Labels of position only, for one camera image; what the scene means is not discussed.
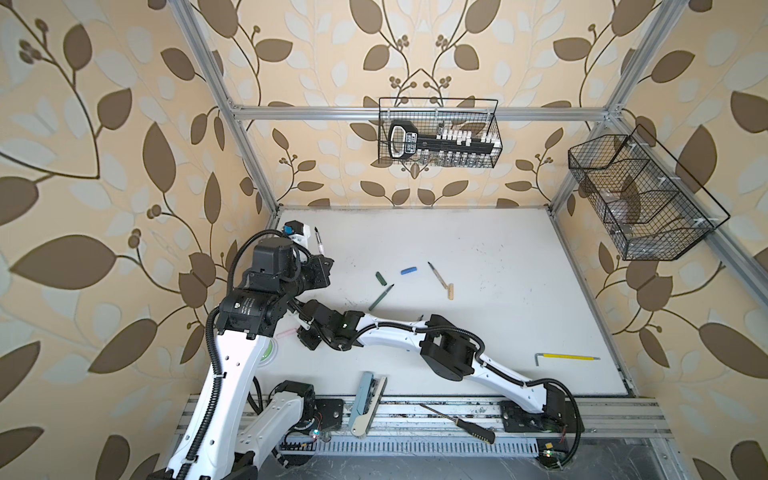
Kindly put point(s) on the pink pen cap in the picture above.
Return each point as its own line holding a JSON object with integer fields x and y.
{"x": 287, "y": 333}

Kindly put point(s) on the green round button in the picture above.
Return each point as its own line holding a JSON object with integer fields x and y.
{"x": 269, "y": 354}

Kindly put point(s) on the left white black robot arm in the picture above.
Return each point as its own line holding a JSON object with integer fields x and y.
{"x": 237, "y": 334}

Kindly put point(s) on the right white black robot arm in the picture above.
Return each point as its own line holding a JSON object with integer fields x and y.
{"x": 453, "y": 354}

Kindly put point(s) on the yellow hex key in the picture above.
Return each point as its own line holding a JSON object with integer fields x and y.
{"x": 539, "y": 356}

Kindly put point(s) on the black socket tool set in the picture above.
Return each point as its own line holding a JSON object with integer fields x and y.
{"x": 404, "y": 141}

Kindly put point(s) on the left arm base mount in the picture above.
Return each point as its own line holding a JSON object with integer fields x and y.
{"x": 300, "y": 443}

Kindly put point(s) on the black wire basket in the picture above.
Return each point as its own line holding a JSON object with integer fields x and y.
{"x": 464, "y": 114}
{"x": 652, "y": 206}

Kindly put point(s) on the black handled screwdriver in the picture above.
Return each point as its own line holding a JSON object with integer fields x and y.
{"x": 481, "y": 433}

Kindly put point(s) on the light blue stapler tool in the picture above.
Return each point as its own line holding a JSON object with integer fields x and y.
{"x": 366, "y": 402}

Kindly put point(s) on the right black wire basket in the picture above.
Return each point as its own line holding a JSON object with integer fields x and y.
{"x": 652, "y": 206}

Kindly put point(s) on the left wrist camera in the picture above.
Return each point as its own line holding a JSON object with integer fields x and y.
{"x": 298, "y": 232}

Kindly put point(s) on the center black wire basket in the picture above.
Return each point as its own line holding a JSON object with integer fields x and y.
{"x": 464, "y": 114}

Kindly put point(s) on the green pen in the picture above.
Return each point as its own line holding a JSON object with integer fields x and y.
{"x": 381, "y": 297}

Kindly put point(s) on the tan pen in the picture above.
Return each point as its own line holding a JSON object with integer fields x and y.
{"x": 439, "y": 277}

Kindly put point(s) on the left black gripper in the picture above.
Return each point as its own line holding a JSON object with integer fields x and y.
{"x": 315, "y": 263}

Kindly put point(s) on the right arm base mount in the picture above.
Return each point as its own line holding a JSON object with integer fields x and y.
{"x": 560, "y": 423}

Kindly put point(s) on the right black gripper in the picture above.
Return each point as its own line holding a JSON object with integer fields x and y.
{"x": 304, "y": 334}

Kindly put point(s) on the pink white pen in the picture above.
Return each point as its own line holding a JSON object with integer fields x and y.
{"x": 320, "y": 246}

